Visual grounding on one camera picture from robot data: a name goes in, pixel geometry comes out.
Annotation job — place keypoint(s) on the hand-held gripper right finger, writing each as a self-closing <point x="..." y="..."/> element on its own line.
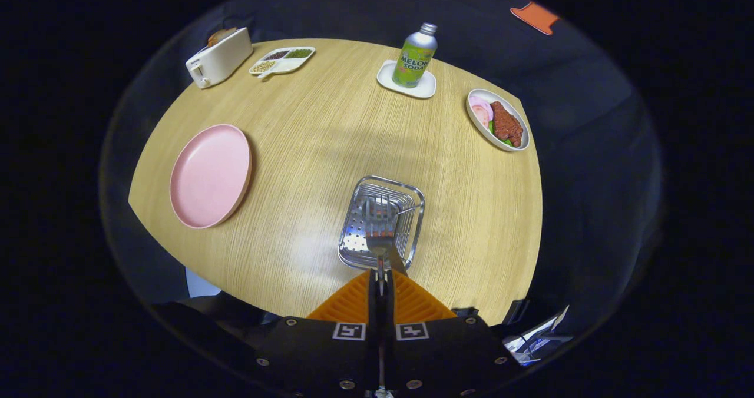
<point x="442" y="351"/>

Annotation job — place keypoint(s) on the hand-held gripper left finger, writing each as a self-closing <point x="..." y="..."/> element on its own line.
<point x="318" y="351"/>

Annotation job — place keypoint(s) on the pink round plate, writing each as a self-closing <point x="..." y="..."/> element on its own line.
<point x="209" y="177"/>

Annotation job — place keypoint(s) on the white oval food bowl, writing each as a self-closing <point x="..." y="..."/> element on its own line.
<point x="476" y="121"/>

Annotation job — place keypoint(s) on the red meat piece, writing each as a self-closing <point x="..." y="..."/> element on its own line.
<point x="508" y="124"/>

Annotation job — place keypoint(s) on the pink ham slices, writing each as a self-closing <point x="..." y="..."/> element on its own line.
<point x="481" y="110"/>

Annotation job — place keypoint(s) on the black backdrop cloth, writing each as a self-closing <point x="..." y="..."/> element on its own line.
<point x="589" y="151"/>

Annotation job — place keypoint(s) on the white square coaster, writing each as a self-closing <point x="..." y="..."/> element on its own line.
<point x="427" y="86"/>

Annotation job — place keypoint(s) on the white divided dish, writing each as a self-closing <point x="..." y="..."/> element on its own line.
<point x="290" y="64"/>

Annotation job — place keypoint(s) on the pile of yellow soybeans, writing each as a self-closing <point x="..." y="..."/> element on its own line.
<point x="263" y="66"/>

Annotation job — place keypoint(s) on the green soda bottle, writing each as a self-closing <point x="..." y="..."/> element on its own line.
<point x="413" y="59"/>

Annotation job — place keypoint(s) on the pile of green beans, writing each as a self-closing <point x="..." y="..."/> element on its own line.
<point x="299" y="53"/>

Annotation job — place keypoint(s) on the pile of dark red beans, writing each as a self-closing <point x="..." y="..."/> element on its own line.
<point x="276" y="55"/>

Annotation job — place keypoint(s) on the white toaster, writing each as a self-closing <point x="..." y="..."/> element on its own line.
<point x="221" y="59"/>

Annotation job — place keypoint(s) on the toasted bread slice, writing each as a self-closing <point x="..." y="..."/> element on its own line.
<point x="219" y="36"/>

